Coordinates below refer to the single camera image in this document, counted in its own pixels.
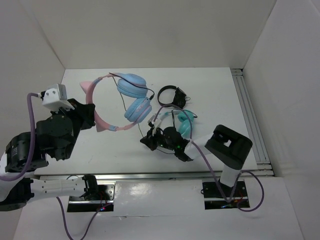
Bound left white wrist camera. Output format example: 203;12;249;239
41;83;75;112

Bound teal white cat-ear headphones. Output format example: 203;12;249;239
159;109;198;138

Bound aluminium front rail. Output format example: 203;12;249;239
39;170;223;185

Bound aluminium side rail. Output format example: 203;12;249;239
230;69;275;176

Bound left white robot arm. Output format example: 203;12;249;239
0;98;99;212

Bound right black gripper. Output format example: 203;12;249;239
140;125;177;151

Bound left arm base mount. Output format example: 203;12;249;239
66;174;116;213

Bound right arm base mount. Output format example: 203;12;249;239
201;181;251;210

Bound pink blue cat-ear headphones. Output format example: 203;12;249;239
80;72;155;133

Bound thin black headphone cable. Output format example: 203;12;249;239
109;72;156;141

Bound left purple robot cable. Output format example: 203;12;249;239
0;92;106;240

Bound black on-ear headphones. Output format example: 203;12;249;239
157;85;191;109

